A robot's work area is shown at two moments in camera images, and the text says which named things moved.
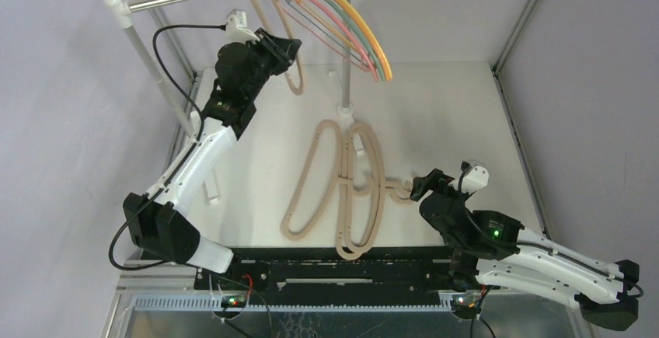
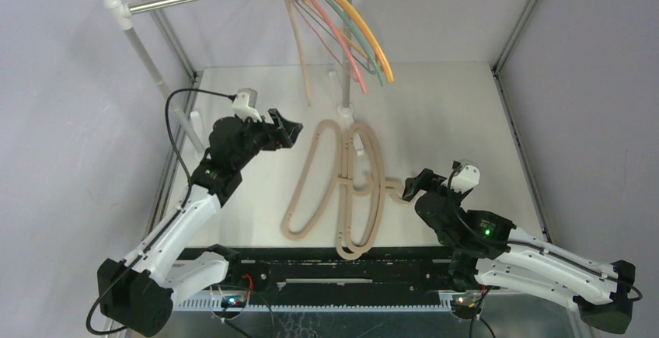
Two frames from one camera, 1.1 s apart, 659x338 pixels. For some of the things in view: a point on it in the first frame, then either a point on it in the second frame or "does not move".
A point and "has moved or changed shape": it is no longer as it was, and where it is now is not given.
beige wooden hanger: (400, 193) does not move
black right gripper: (430, 186) does not move
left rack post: (172, 102) does not move
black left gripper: (283, 52) to (292, 130)
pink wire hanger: (324, 6) has moved or changed shape
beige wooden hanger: (285, 228) does not move
